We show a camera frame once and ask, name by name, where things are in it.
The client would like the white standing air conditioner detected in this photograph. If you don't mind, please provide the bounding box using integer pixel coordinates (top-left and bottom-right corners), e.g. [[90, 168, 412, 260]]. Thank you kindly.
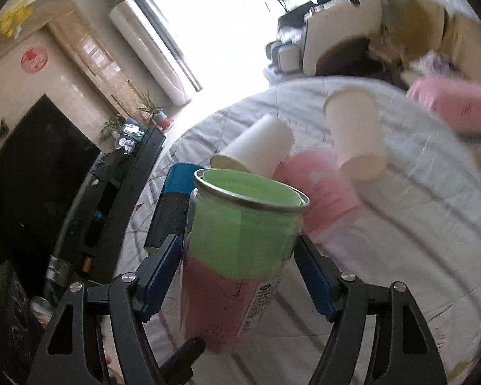
[[109, 0, 194, 107]]

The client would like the blue black metal cup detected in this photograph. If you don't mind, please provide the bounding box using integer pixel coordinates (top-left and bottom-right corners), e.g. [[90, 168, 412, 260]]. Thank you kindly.
[[144, 163, 202, 255]]

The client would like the pink folded towel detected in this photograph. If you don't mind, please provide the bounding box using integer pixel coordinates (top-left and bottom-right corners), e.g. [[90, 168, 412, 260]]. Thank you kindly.
[[407, 76, 481, 132]]

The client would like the white massage chair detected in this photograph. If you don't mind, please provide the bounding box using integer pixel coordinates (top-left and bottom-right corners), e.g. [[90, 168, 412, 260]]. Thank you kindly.
[[264, 0, 387, 82]]

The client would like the tan floor cushion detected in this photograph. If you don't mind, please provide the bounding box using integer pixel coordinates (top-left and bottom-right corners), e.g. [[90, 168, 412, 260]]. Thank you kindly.
[[397, 0, 481, 82]]

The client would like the potted plant red pot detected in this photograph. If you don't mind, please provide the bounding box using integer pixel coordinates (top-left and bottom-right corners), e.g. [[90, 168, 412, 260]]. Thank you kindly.
[[137, 91, 172, 132]]

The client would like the green leafy plant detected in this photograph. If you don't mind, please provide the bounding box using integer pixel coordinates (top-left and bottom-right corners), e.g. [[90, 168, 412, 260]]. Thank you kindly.
[[100, 114, 125, 141]]

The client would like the white paper cup lying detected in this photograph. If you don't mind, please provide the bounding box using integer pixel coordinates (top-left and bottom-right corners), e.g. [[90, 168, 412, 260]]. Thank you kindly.
[[210, 115, 294, 178]]

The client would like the green pink lined jar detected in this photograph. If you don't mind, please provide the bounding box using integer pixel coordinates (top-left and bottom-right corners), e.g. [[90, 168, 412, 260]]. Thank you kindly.
[[181, 169, 310, 354]]

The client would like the black television screen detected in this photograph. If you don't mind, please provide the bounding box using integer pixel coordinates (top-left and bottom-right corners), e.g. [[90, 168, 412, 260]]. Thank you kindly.
[[0, 96, 100, 265]]

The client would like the black TV cabinet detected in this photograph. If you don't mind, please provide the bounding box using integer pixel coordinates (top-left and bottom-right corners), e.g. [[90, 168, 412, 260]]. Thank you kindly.
[[46, 128, 165, 287]]

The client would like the pink sticky note paper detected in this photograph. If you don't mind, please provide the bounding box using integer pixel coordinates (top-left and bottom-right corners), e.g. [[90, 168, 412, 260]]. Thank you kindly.
[[273, 147, 363, 242]]

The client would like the framed photo on cabinet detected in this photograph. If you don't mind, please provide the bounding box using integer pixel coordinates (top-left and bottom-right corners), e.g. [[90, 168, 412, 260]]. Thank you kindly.
[[121, 117, 147, 142]]

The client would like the white paper cup leaning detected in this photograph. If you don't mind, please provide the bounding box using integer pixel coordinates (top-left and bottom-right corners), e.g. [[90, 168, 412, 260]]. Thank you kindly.
[[323, 86, 387, 181]]

